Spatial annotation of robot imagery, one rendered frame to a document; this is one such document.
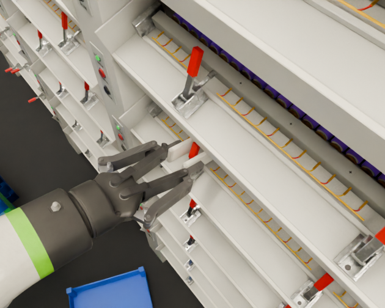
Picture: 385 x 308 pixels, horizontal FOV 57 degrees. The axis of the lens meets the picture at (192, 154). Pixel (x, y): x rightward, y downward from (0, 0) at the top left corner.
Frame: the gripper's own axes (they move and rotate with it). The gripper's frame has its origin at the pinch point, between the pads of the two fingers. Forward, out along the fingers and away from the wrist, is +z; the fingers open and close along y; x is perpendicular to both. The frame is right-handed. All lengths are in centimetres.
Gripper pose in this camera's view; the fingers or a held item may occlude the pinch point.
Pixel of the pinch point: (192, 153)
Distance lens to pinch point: 57.9
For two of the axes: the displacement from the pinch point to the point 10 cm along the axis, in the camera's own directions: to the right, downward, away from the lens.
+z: 7.5, -4.1, 5.1
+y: 6.4, 6.5, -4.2
